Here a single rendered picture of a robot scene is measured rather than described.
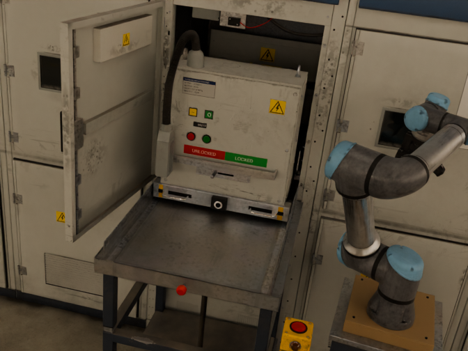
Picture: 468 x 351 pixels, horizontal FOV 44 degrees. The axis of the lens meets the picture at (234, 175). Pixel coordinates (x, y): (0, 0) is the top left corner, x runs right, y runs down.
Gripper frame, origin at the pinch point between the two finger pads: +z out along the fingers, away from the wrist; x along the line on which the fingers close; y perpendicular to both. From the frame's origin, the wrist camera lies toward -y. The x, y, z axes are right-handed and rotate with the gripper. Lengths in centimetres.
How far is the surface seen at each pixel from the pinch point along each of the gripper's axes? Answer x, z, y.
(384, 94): -18.8, -22.7, 22.2
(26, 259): 26, 108, 146
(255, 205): 13, 26, 46
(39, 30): 22, -5, 153
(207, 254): 45, 33, 47
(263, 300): 53, 30, 21
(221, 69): 11, -17, 75
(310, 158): -13.6, 11.7, 39.4
